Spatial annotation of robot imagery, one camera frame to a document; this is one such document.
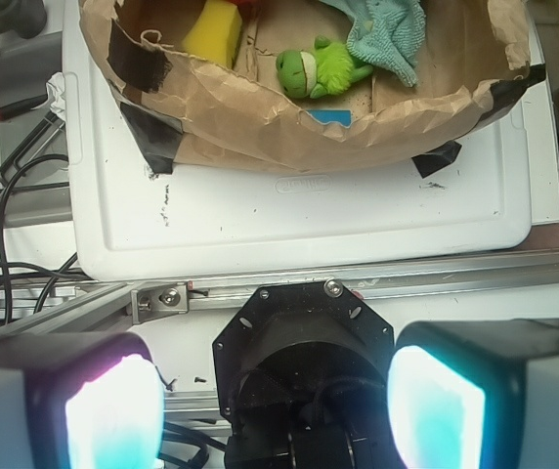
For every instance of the yellow sponge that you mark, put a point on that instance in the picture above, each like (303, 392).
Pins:
(215, 34)

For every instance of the blue rectangular block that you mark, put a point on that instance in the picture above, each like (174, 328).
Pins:
(327, 116)

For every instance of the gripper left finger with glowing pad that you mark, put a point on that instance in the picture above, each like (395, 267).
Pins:
(78, 400)

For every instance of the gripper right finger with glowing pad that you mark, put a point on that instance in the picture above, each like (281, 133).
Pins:
(476, 394)

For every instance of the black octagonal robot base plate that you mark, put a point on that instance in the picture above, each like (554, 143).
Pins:
(301, 375)

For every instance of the crumpled white paper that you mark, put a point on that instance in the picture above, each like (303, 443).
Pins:
(55, 89)

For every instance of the aluminium extrusion rail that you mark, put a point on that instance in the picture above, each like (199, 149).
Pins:
(510, 284)

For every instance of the brown paper bag tray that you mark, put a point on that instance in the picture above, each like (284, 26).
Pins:
(473, 67)

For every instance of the green plush frog toy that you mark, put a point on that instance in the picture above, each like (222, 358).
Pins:
(328, 69)

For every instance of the blue-teal microfibre cloth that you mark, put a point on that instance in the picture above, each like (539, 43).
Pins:
(386, 34)

